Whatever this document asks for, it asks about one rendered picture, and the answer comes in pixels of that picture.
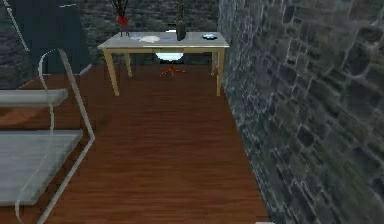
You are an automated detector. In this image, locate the dark plant in red pot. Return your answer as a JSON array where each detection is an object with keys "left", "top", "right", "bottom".
[{"left": 111, "top": 0, "right": 132, "bottom": 38}]

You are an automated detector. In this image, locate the white chair with orange base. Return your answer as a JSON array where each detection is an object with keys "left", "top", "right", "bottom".
[{"left": 155, "top": 52, "right": 187, "bottom": 78}]

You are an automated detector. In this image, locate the pale wooden table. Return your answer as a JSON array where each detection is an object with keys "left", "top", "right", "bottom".
[{"left": 97, "top": 31, "right": 231, "bottom": 98}]

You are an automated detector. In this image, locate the white cloth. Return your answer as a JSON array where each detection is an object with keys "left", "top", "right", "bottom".
[{"left": 130, "top": 34, "right": 162, "bottom": 44}]

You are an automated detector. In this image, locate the dark brown tall bottle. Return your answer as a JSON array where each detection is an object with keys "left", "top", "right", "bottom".
[{"left": 175, "top": 0, "right": 187, "bottom": 42}]

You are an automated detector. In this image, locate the dark blue door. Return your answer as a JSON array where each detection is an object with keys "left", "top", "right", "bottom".
[{"left": 6, "top": 0, "right": 93, "bottom": 76}]

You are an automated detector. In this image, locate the grey metal frame shelf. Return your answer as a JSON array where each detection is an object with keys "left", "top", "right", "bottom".
[{"left": 0, "top": 48, "right": 97, "bottom": 224}]

